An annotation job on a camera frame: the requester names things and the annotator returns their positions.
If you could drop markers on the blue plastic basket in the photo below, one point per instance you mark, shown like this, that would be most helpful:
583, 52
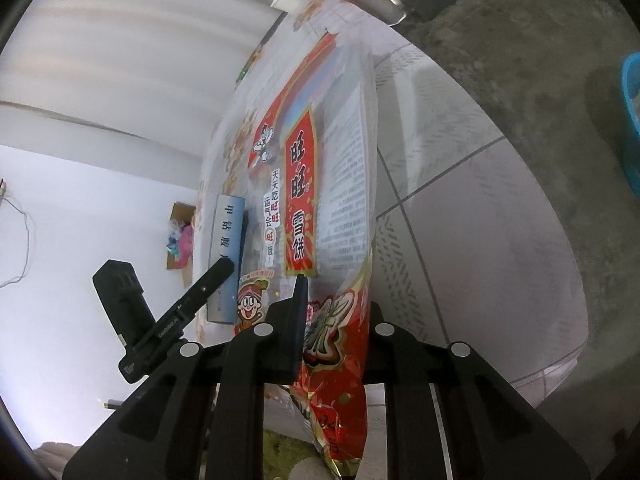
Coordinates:
632, 90

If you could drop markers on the red clear rice cracker bag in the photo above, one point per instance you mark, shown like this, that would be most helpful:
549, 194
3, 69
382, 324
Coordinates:
330, 185

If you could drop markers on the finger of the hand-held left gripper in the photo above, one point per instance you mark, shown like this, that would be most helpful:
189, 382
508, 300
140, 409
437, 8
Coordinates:
207, 287

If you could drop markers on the white curtain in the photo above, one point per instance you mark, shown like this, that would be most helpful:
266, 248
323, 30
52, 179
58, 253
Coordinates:
150, 35

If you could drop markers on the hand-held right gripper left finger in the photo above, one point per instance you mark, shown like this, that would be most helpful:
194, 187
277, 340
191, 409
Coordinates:
300, 305

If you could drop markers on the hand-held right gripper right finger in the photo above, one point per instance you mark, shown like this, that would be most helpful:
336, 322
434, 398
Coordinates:
385, 350

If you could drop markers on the green fluffy mat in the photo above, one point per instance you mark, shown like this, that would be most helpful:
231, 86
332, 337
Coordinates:
280, 450

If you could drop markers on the cardboard box with colourful scraps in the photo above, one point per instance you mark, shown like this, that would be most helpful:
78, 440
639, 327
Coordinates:
177, 212

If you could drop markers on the white printed box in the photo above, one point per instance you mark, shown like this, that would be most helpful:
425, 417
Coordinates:
225, 230

